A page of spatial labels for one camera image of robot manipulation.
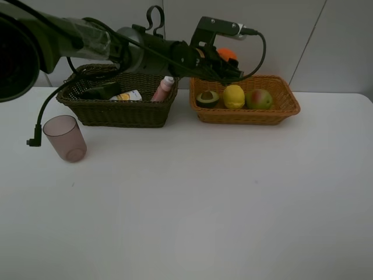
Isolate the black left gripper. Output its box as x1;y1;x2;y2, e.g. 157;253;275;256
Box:
186;44;243;85

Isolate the orange tangerine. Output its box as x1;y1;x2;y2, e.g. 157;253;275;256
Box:
217;48;237;61

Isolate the yellow lemon toy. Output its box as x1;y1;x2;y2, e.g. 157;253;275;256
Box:
223;85;245;110

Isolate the halved avocado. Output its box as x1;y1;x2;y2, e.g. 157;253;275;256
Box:
196;90;220;109

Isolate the green red pear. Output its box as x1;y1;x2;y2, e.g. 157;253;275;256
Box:
245;89;273;110

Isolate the pink bottle white cap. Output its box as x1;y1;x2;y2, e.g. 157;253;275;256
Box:
151;76;175;102

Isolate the white blue-capped shampoo bottle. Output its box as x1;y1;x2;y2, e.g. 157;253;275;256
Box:
110;90;142;102

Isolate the black pump bottle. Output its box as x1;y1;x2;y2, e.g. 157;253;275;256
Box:
80;82;121;100

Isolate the translucent pink plastic cup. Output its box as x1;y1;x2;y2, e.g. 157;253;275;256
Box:
43;115;87;163

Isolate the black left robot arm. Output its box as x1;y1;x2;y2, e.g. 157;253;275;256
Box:
1;1;242;102

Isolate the orange wicker basket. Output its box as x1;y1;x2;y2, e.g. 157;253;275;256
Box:
189;75;301;125

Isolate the dark brown wicker basket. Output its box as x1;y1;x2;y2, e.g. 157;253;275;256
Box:
56;73;179;128

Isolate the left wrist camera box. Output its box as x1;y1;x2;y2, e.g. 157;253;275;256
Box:
190;16;246;47

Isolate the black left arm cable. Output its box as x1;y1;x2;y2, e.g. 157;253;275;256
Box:
25;5;268;148

